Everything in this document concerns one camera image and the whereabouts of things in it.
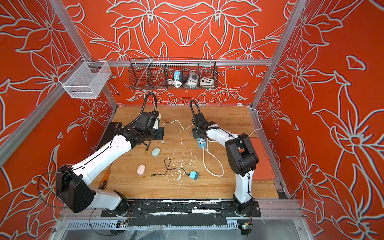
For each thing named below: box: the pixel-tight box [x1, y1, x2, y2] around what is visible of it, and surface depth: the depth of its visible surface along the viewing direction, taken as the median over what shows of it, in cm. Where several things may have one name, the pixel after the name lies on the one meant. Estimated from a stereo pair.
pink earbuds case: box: [136, 164, 146, 176], surface depth 87 cm
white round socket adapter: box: [187, 71, 199, 86], surface depth 93 cm
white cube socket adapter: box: [199, 76, 214, 86], surface depth 96 cm
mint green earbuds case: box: [151, 147, 161, 157], surface depth 93 cm
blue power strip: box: [197, 137, 207, 149], surface depth 97 cm
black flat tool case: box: [96, 122, 123, 151], surface depth 102 cm
